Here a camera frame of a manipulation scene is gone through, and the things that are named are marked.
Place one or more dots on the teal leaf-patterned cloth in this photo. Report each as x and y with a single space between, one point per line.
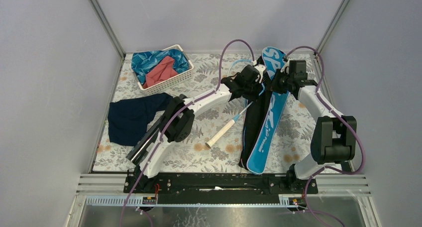
144 62

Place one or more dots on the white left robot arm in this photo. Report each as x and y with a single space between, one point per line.
176 123

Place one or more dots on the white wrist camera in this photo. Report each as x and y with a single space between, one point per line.
285 62
261 69

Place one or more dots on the navy blue cloth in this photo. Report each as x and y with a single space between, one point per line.
128 119

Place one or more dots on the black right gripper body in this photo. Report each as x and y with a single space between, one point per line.
280 83

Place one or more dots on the white perforated plastic basket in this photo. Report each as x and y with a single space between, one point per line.
170 82

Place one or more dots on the salmon pink towel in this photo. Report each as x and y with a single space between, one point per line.
161 72

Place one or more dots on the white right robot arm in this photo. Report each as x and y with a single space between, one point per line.
333 140

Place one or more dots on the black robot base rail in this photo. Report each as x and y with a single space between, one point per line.
217 188

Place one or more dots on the blue racket cover bag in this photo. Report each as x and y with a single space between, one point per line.
260 125

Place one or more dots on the black shuttlecock tube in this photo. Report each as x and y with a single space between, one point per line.
153 146

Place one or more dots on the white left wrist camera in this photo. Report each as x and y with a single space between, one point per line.
261 69

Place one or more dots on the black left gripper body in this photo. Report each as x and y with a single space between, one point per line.
249 89

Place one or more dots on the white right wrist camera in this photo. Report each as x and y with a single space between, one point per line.
285 62

